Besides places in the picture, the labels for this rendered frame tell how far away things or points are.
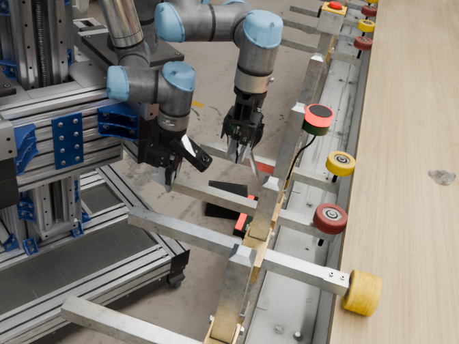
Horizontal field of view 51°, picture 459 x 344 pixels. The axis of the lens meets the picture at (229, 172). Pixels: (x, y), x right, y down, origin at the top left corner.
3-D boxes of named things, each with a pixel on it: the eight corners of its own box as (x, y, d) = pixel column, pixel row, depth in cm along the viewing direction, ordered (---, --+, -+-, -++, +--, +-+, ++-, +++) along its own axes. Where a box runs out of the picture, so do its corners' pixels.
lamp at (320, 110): (283, 187, 118) (305, 112, 105) (287, 174, 123) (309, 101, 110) (306, 194, 118) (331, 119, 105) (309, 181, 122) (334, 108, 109)
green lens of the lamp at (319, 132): (300, 131, 108) (302, 123, 107) (304, 119, 113) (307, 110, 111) (326, 138, 107) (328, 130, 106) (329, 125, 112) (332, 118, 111)
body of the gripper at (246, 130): (218, 140, 105) (227, 92, 98) (229, 121, 112) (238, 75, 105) (251, 150, 104) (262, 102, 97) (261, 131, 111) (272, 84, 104)
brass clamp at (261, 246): (228, 275, 95) (232, 258, 92) (246, 231, 106) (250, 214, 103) (258, 285, 95) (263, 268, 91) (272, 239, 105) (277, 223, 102)
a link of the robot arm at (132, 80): (108, 82, 115) (155, 87, 117) (105, 106, 106) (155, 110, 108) (109, 51, 110) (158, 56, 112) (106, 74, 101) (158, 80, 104)
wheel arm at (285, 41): (268, 44, 227) (270, 35, 224) (270, 41, 230) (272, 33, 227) (359, 68, 221) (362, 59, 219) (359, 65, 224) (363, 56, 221)
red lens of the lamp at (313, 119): (302, 121, 107) (305, 113, 105) (307, 109, 111) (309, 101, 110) (329, 130, 106) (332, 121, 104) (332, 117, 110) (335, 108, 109)
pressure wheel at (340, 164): (329, 199, 139) (341, 168, 132) (312, 183, 144) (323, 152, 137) (350, 193, 143) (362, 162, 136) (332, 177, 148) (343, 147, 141)
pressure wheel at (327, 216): (302, 250, 121) (314, 217, 114) (307, 229, 128) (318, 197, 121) (332, 260, 120) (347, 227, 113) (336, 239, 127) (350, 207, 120)
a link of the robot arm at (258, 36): (274, 7, 97) (292, 24, 91) (263, 57, 103) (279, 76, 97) (238, 6, 94) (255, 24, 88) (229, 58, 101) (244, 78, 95)
